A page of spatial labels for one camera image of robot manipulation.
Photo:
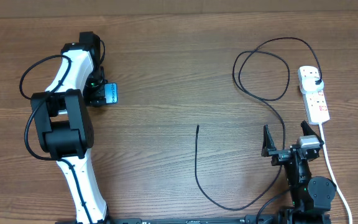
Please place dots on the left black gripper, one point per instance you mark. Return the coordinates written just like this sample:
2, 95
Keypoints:
96, 96

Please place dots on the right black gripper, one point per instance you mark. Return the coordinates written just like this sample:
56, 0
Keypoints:
285, 154

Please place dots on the blue screen smartphone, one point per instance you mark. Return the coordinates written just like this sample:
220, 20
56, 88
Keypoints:
110, 93

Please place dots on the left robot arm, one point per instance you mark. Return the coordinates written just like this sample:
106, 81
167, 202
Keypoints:
64, 127

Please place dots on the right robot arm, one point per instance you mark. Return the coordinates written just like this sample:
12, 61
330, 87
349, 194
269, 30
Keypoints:
311, 196

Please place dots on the white charger plug adapter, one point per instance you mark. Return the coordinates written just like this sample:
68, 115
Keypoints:
309, 85

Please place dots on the white power strip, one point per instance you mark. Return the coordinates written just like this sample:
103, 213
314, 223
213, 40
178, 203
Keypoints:
315, 102

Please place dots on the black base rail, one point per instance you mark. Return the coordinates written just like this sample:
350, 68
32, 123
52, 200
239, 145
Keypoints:
248, 219

